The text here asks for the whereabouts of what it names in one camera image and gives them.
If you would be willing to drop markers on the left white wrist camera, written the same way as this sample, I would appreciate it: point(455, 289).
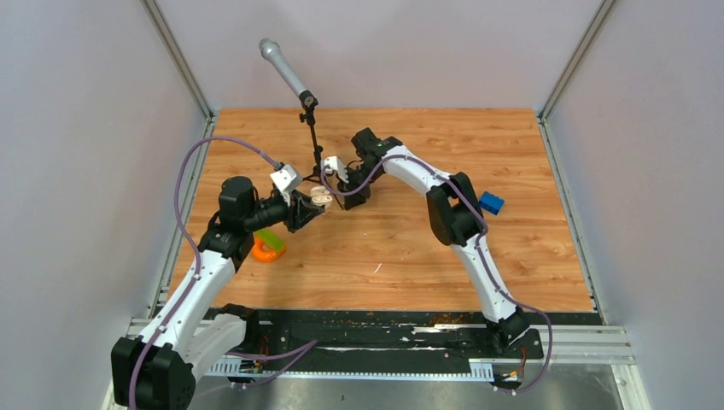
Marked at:
point(286, 179)

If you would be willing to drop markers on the small beige charging case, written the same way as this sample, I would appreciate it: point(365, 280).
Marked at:
point(320, 196)

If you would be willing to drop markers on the black tripod microphone stand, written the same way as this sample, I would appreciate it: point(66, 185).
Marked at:
point(308, 103)

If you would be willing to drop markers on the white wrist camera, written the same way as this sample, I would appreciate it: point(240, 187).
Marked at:
point(286, 179)
point(335, 165)

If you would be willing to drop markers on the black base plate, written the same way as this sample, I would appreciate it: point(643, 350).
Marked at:
point(386, 342)

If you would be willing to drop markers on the green block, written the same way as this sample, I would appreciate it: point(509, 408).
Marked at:
point(269, 239)

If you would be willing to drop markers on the grey microphone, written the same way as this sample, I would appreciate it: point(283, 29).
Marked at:
point(272, 53)

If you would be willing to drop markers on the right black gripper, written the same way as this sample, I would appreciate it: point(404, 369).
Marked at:
point(359, 198)

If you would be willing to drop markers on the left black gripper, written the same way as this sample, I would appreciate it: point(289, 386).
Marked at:
point(300, 211)

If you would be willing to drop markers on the blue object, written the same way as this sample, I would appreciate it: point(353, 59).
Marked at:
point(491, 203)

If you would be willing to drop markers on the orange ring toy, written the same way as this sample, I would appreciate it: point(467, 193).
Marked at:
point(261, 252)

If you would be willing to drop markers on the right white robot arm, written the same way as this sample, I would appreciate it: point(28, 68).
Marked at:
point(455, 218)

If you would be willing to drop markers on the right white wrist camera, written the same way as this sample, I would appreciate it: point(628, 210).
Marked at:
point(335, 165)

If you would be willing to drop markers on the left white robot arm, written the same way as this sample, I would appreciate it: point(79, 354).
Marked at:
point(161, 366)

